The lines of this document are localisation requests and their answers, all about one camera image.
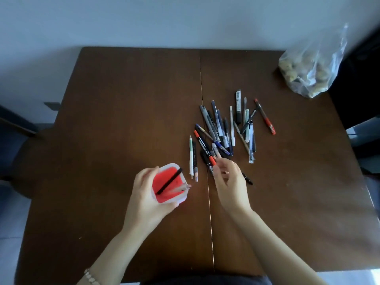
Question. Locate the person's right hand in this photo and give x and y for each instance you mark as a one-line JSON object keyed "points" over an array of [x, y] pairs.
{"points": [[234, 192]]}

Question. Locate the person's left hand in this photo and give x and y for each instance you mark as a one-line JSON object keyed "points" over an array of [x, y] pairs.
{"points": [[142, 201]]}

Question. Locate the person's right thumb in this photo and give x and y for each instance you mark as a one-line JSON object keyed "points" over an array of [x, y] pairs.
{"points": [[216, 174]]}

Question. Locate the person's left thumb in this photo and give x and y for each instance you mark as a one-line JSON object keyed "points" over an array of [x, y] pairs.
{"points": [[169, 207]]}

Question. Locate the red and white pen cup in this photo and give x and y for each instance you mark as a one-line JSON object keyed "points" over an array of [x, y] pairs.
{"points": [[166, 198]]}

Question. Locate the black marker pen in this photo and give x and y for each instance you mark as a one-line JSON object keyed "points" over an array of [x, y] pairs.
{"points": [[247, 178]]}

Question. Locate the person's left forearm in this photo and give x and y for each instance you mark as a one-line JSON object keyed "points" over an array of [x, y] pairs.
{"points": [[109, 258]]}

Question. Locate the person's right forearm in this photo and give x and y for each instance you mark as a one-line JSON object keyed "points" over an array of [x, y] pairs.
{"points": [[276, 249]]}

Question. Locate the clear barrel pen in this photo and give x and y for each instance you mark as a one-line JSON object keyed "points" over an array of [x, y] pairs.
{"points": [[181, 188]]}

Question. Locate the black pen with slim barrel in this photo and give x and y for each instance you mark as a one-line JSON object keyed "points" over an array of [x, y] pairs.
{"points": [[169, 182]]}

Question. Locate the pile of assorted pens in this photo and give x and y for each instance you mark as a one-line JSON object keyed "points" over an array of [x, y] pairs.
{"points": [[221, 130]]}

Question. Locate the beige snacks heap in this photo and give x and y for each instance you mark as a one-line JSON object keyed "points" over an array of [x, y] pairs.
{"points": [[297, 71]]}

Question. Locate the clear plastic bag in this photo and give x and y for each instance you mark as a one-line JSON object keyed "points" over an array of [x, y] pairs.
{"points": [[320, 68]]}

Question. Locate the black chair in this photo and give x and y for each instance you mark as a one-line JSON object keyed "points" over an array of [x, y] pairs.
{"points": [[356, 86]]}

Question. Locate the dark chair with wooden frame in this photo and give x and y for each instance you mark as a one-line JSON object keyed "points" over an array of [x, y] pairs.
{"points": [[20, 145]]}

